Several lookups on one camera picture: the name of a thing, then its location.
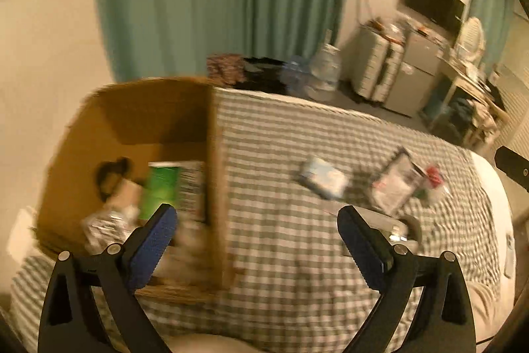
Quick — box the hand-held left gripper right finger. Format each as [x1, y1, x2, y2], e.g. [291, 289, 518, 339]
[337, 205, 474, 353]

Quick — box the floral fabric bag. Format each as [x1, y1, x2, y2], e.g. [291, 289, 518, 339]
[206, 53, 246, 87]

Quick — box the cream dressing table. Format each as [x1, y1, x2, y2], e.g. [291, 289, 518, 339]
[426, 55, 511, 149]

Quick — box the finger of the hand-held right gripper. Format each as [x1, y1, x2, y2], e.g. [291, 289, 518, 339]
[494, 145, 529, 193]

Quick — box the white electric fan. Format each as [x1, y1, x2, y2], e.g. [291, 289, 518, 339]
[457, 16, 487, 66]

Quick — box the large clear water bottle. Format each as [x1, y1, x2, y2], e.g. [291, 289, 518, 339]
[309, 43, 343, 102]

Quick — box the white quilt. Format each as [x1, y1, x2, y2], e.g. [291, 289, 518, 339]
[469, 150, 521, 308]

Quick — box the white green medicine box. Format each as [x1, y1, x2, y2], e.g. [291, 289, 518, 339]
[138, 160, 208, 226]

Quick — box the crushed blue plastic bottle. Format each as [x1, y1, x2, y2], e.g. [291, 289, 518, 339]
[280, 55, 317, 98]

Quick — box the chair with clothes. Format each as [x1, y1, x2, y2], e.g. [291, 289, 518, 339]
[444, 97, 501, 147]

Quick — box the red and clear wrapper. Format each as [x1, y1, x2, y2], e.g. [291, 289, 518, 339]
[413, 164, 449, 207]

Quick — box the white suitcase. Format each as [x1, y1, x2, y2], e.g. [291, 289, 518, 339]
[353, 24, 408, 106]

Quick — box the silver wrapper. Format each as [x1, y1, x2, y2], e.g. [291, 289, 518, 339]
[82, 206, 142, 252]

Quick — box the black tape roll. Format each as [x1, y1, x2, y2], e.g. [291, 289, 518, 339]
[96, 155, 134, 201]

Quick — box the green window curtain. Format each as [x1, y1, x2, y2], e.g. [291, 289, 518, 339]
[469, 0, 519, 64]

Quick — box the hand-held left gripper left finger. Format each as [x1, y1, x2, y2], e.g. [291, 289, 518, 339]
[38, 202, 179, 353]

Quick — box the dark blue tissue packet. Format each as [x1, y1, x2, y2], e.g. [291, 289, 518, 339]
[369, 147, 423, 214]

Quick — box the small brown paper box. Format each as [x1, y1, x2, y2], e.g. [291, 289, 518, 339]
[111, 178, 146, 210]

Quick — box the grey mini fridge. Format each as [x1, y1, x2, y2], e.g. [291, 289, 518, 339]
[384, 28, 447, 119]

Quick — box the cardboard box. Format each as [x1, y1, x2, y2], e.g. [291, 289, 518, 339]
[34, 77, 245, 306]

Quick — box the black bag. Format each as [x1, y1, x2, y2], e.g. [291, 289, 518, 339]
[242, 56, 290, 94]

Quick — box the blue white small packet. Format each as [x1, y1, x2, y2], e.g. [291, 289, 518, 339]
[298, 155, 351, 201]

